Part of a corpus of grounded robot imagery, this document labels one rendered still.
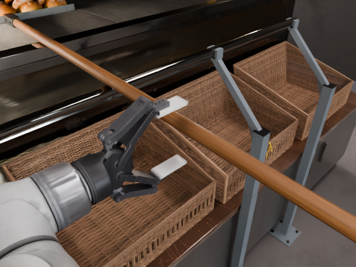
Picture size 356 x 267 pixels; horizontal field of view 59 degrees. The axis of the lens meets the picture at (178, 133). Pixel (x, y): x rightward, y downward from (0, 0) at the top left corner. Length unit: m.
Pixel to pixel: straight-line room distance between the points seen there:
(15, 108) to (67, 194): 0.72
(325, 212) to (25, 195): 0.40
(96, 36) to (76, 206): 0.82
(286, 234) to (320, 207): 1.52
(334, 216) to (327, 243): 1.58
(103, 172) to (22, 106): 0.71
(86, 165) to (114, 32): 0.81
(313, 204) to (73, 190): 0.33
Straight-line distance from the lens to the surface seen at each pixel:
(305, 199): 0.49
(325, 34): 3.73
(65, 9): 1.52
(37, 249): 0.40
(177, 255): 1.14
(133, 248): 1.00
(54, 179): 0.46
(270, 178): 0.51
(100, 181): 0.48
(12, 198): 0.45
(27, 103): 1.15
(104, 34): 1.21
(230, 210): 1.27
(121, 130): 0.48
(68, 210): 0.46
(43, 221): 0.44
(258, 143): 1.05
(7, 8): 1.45
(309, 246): 2.01
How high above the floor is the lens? 1.53
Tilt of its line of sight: 35 degrees down
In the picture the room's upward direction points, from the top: straight up
